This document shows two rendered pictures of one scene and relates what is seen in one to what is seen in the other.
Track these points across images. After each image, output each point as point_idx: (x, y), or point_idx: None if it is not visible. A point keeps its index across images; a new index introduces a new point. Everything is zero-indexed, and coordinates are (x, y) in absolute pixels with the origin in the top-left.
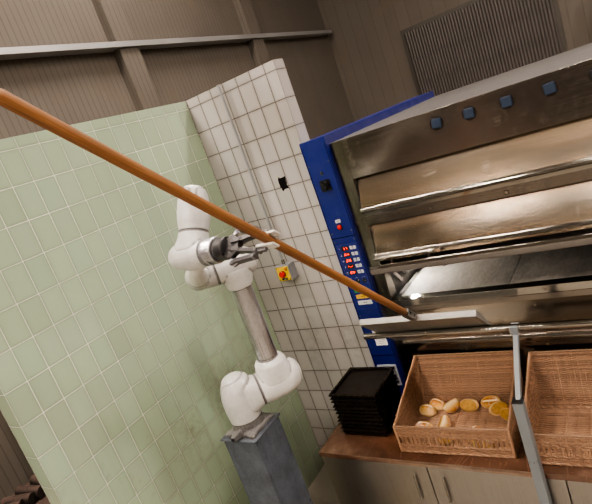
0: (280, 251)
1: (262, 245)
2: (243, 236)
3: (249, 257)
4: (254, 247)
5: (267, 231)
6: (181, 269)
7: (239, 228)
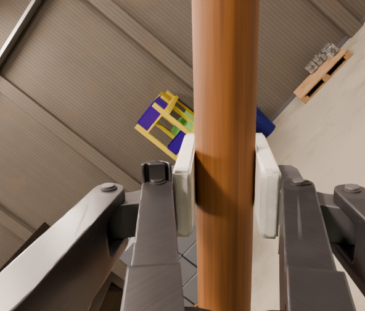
0: (250, 287)
1: (270, 155)
2: (145, 250)
3: None
4: (283, 183)
5: (184, 144)
6: None
7: None
